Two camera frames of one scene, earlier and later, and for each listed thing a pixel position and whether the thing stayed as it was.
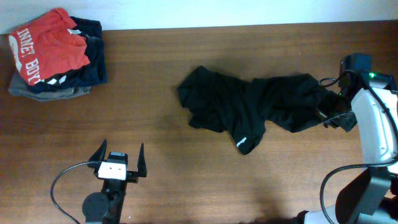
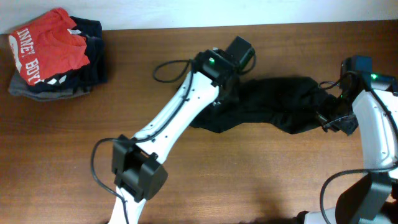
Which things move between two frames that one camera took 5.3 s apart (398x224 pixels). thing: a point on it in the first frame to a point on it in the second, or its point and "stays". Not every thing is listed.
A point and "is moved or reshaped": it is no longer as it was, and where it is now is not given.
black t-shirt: [219, 102] is moved or reshaped
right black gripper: [346, 124] stays
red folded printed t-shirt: [48, 45] stays
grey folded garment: [17, 88] stays
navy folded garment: [95, 73] stays
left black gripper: [132, 177] to [234, 91]
